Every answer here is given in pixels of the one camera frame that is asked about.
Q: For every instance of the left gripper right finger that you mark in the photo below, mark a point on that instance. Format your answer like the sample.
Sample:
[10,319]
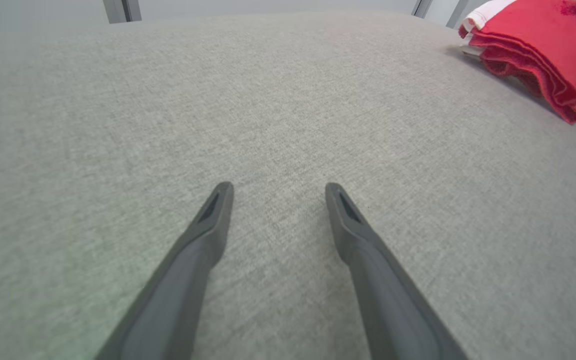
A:
[388,300]

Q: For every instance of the grey partition post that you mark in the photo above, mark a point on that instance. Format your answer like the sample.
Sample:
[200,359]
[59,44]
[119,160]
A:
[420,7]
[120,10]

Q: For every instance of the grey fabric sofa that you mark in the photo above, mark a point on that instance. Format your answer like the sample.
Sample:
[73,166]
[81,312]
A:
[268,110]

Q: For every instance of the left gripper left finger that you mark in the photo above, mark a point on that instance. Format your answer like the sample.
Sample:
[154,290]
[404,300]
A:
[183,290]

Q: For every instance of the red garment with white trim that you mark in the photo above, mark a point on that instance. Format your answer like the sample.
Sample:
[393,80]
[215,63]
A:
[543,50]

